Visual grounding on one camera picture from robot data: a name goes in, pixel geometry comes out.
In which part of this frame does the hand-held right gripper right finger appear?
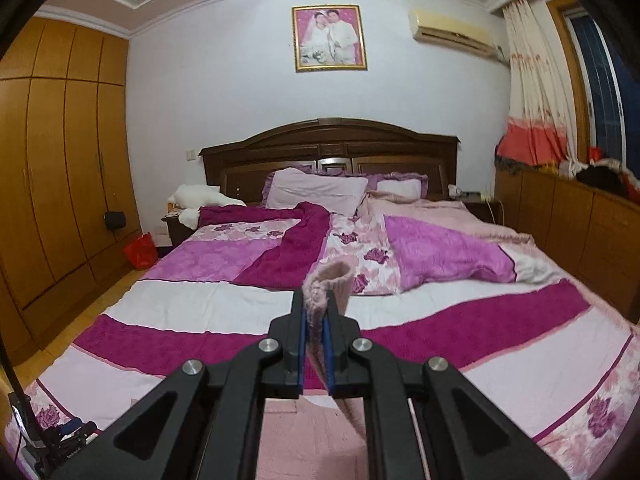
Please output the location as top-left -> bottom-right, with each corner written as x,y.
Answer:
322,315 -> 571,480

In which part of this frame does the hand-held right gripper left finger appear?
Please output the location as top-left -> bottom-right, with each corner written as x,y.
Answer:
50,287 -> 308,480

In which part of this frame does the pink knitted sweater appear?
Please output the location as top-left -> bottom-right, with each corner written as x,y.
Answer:
257,261 -> 373,480

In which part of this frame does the pile of dark and red clothes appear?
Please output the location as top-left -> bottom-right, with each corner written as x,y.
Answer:
575,157 -> 640,196

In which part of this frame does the striped floral bedspread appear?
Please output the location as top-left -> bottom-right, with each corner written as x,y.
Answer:
15,230 -> 640,480

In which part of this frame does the purple floral quilt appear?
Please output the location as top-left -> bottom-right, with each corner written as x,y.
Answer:
142,199 -> 541,296

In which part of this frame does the large pink frilled pillow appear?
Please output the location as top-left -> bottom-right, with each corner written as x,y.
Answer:
261,167 -> 371,213

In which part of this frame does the dark wooden nightstand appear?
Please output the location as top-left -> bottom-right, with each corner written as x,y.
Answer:
160,212 -> 201,246

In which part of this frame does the white plush toy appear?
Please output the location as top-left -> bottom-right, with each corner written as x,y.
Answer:
167,185 -> 248,228

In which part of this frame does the small pink frilled pillow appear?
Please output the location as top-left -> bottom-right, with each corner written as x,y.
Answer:
367,172 -> 431,201

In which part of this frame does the red bag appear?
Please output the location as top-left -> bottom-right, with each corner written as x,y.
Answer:
122,232 -> 158,271

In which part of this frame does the dark wooden headboard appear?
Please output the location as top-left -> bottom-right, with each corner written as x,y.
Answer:
199,117 -> 460,206

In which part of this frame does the low wooden cabinet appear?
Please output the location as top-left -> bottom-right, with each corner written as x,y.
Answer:
495,165 -> 640,326

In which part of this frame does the wooden wardrobe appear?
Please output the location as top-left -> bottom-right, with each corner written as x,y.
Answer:
0,16 -> 143,361

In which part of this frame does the floral curtain with red hem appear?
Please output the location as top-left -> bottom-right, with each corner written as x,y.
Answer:
495,0 -> 591,171

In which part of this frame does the white air conditioner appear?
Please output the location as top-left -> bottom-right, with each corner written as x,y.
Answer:
407,8 -> 511,66

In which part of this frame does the wood framed window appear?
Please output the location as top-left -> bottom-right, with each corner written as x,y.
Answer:
547,0 -> 640,171

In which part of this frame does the gold framed wall photo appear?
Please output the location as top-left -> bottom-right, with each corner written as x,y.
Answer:
292,5 -> 368,72

